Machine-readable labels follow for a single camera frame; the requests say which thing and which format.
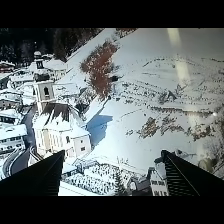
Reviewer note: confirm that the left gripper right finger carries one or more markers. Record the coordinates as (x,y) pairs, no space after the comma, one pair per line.
(186,178)

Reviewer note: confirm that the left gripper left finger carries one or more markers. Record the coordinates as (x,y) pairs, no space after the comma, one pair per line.
(40,178)

